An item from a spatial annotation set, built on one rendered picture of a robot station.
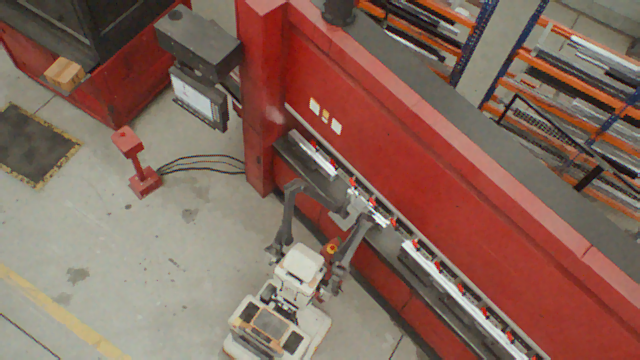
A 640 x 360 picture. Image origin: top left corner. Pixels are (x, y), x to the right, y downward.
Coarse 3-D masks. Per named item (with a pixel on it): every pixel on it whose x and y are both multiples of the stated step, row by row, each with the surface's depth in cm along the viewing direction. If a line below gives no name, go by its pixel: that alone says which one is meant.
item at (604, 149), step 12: (552, 96) 488; (516, 108) 477; (540, 108) 479; (528, 120) 476; (540, 120) 473; (564, 120) 475; (552, 132) 471; (576, 132) 472; (588, 132) 471; (600, 144) 467; (612, 144) 471; (600, 156) 461; (612, 156) 466; (624, 156) 462; (624, 168) 457; (636, 168) 464
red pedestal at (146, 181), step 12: (120, 132) 422; (132, 132) 425; (120, 144) 419; (132, 144) 420; (132, 156) 441; (144, 168) 487; (132, 180) 480; (144, 180) 480; (156, 180) 482; (144, 192) 482
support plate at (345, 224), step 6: (348, 198) 393; (354, 198) 393; (348, 210) 388; (354, 210) 388; (360, 210) 389; (366, 210) 389; (330, 216) 384; (336, 216) 385; (348, 216) 385; (354, 216) 386; (336, 222) 382; (342, 222) 383; (348, 222) 383; (354, 222) 384; (342, 228) 381; (348, 228) 382
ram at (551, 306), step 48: (288, 48) 338; (288, 96) 378; (336, 96) 327; (336, 144) 365; (384, 144) 318; (384, 192) 353; (432, 192) 309; (480, 192) 281; (432, 240) 342; (480, 240) 300; (528, 240) 270; (480, 288) 331; (528, 288) 292; (576, 288) 261; (528, 336) 321; (576, 336) 284; (624, 336) 255
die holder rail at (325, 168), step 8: (296, 136) 417; (296, 144) 424; (304, 144) 415; (304, 152) 417; (312, 152) 412; (312, 160) 415; (320, 160) 409; (320, 168) 413; (328, 168) 407; (328, 176) 410
